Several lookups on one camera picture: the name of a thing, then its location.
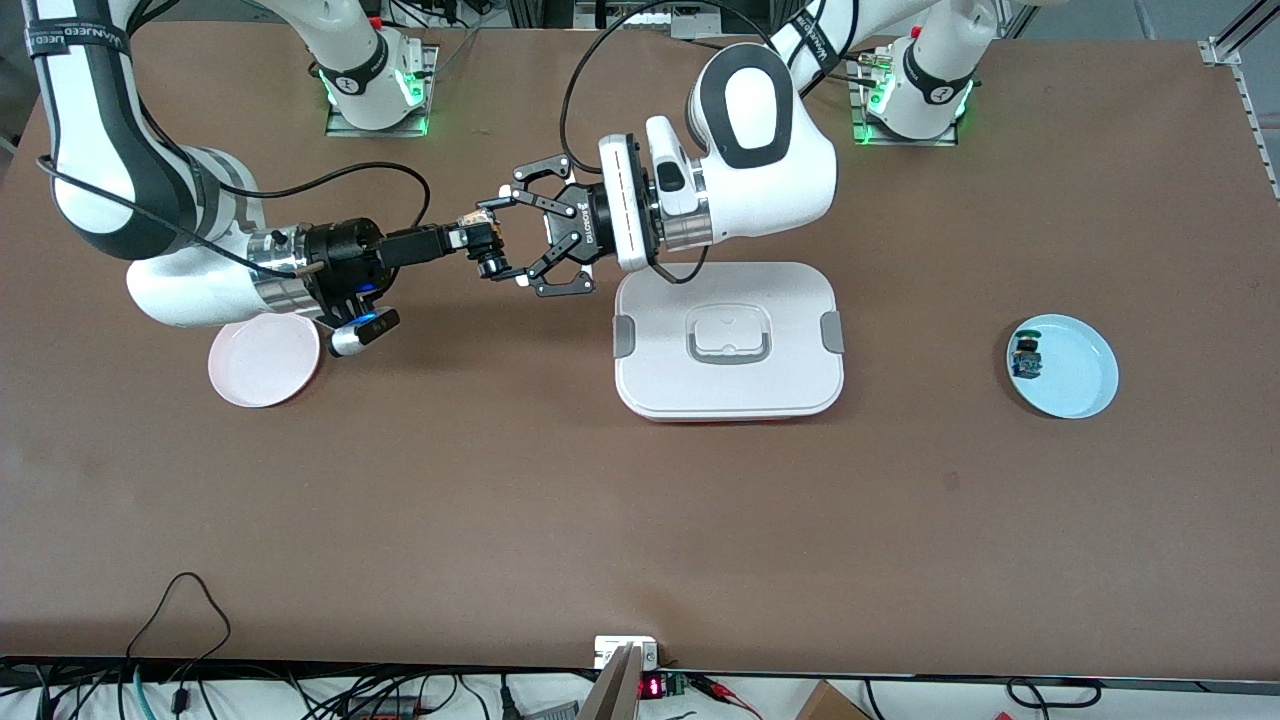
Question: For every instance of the white socket box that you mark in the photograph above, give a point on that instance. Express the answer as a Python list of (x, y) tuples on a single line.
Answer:
[(610, 650)]

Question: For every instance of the red clip leads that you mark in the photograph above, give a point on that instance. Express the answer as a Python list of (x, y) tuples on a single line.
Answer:
[(725, 695)]

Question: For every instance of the white power strip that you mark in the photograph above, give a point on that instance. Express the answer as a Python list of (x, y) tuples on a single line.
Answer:
[(650, 15)]

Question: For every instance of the grey slanted post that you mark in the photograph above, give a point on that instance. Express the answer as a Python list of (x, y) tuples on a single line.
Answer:
[(612, 695)]

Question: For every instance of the white lunch box grey latches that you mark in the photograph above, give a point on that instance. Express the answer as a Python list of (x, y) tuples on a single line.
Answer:
[(728, 385)]

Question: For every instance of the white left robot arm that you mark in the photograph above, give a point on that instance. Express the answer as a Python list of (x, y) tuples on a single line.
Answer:
[(780, 170)]

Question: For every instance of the brown cardboard piece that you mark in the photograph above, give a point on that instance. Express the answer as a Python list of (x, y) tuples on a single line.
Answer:
[(828, 705)]

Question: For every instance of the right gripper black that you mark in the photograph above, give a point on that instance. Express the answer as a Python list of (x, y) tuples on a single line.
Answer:
[(345, 250)]

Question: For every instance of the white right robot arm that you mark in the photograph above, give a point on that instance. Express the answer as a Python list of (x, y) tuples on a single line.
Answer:
[(100, 150)]

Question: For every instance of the green push button switch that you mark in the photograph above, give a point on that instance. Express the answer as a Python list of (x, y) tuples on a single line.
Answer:
[(1026, 355)]

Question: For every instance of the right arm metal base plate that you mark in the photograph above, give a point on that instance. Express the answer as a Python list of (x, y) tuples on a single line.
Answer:
[(345, 130)]

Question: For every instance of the perforated aluminium strip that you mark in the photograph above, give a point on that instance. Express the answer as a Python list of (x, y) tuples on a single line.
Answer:
[(1258, 130)]

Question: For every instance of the light blue round plate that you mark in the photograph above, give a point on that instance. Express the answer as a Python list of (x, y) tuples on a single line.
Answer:
[(1075, 370)]

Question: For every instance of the red digit display module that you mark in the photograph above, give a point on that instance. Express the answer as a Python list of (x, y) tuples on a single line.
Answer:
[(652, 687)]

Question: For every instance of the orange push button switch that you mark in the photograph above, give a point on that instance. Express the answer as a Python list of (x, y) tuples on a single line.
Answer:
[(487, 240)]

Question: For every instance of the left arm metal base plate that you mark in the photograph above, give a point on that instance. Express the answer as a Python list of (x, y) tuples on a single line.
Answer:
[(865, 138)]

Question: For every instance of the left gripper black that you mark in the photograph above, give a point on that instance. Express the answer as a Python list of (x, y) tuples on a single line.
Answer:
[(585, 228)]

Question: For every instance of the pink round plate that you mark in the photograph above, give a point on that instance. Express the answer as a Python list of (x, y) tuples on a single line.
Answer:
[(260, 370)]

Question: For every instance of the aluminium profile rail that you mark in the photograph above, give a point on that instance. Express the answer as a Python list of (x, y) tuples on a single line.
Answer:
[(1240, 30)]

